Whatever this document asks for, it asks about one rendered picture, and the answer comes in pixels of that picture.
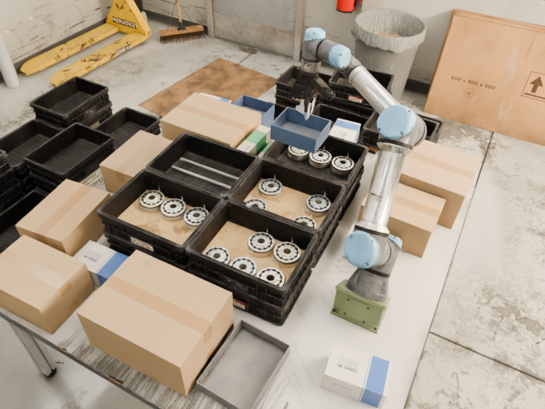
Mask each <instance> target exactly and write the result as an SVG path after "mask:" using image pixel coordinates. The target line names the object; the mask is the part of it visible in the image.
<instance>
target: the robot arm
mask: <svg viewBox="0 0 545 409"><path fill-rule="evenodd" d="M303 41H304V42H303V56H302V63H301V66H300V67H299V68H297V69H296V72H297V73H298V76H297V80H296V81H295V83H294V84H293V88H292V97H296V98H297V99H299V100H300V99H303V100H302V102H300V105H297V106H296V110H297V111H298V112H300V113H302V114H303V115H304V118H305V120H307V119H308V118H309V117H310V115H309V114H311V113H312V111H313V108H314V106H315V101H316V98H317V92H319V93H320V94H321V95H322V96H323V97H324V98H325V100H326V101H331V100H332V99H333V98H334V97H335V96H336V93H335V92H334V91H333V90H332V89H331V88H330V87H329V86H328V85H327V84H326V83H325V82H324V81H323V80H322V79H321V78H320V77H319V76H318V74H319V71H320V64H321V60H322V61H324V62H327V63H328V64H330V65H331V66H332V67H334V68H335V69H337V70H338V71H339V72H340V73H342V74H343V76H344V77H345V78H347V80H348V81H349V82H351V83H352V85H353V86H354V87H355V88H356V89H357V90H358V91H359V92H360V93H361V95H362V96H363V97H364V98H365V99H366V100H367V101H368V102H369V103H370V105H371V106H372V107H373V108H374V109H375V110H376V111H377V112H378V113H379V115H380V116H379V117H378V120H377V129H378V132H379V133H380V134H379V138H378V140H377V145H378V147H379V149H380V152H379V156H378V159H377V162H376V165H375V170H374V174H373V177H372V180H371V186H370V188H369V192H368V195H367V200H366V204H365V206H364V210H363V215H362V218H361V220H360V221H359V222H356V223H355V225H354V230H353V233H351V234H350V235H348V237H347V238H346V239H345V242H344V253H345V257H346V259H347V260H348V261H349V262H350V263H351V264H352V265H354V266H356V267H358V268H357V269H356V270H355V271H354V273H353V274H352V275H351V276H350V278H349V279H348V281H347V283H346V285H345V286H346V287H347V288H348V289H349V290H351V291H353V292H354V293H355V294H357V295H360V296H362V297H364V298H367V299H370V300H373V301H376V302H381V303H385V302H386V300H387V298H388V280H389V278H390V275H391V273H392V271H393V267H394V265H395V263H396V260H397V257H398V254H399V252H400V250H401V245H402V241H401V239H399V238H398V237H395V236H393V235H391V234H389V231H388V228H387V223H388V218H389V215H390V212H391V208H392V206H393V200H394V197H395V194H396V190H397V185H398V183H399V179H400V176H401V171H402V167H403V165H404V161H405V158H406V155H408V154H409V153H412V150H413V148H414V147H416V146H418V145H420V144H421V143H422V142H423V140H424V139H425V137H426V134H427V127H426V124H425V122H424V121H423V120H422V119H421V118H420V117H419V116H418V115H417V114H416V113H415V112H414V111H413V110H412V109H411V108H409V107H406V106H404V105H400V104H399V103H398V102H397V101H396V100H395V99H394V98H393V97H392V95H391V94H390V93H389V92H388V91H387V90H386V89H385V88H384V87H383V86H382V85H381V84H380V83H379V82H378V81H377V80H376V79H375V78H374V77H373V76H372V75H371V74H370V73H369V72H368V71H367V69H366V68H365V67H363V65H362V64H361V63H360V61H359V60H357V59H356V58H355V57H353V56H352V55H351V53H350V50H349V49H348V48H346V47H345V46H343V45H339V44H337V43H335V42H333V41H330V40H328V39H326V38H325V31H324V30H323V29H321V28H308V29H307V30H306V31H305V37H304V40H303ZM293 91H294V93H293Z"/></svg>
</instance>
